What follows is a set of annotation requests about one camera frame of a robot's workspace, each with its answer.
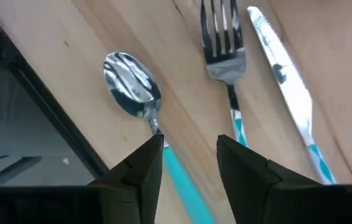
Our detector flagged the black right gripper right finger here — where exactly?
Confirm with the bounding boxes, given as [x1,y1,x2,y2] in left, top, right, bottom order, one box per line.
[216,134,322,224]

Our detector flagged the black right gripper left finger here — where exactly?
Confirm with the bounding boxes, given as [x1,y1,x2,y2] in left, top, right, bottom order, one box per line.
[88,133,165,224]

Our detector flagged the teal handled metal spoon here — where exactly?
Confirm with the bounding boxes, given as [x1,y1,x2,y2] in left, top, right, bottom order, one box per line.
[103,51,217,224]

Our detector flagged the teal patterned handle metal fork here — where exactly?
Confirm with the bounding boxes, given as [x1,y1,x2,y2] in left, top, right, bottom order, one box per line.
[199,0,248,147]

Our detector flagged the teal patterned handle metal knife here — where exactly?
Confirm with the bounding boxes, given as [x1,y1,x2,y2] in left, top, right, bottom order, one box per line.
[246,6,337,185]

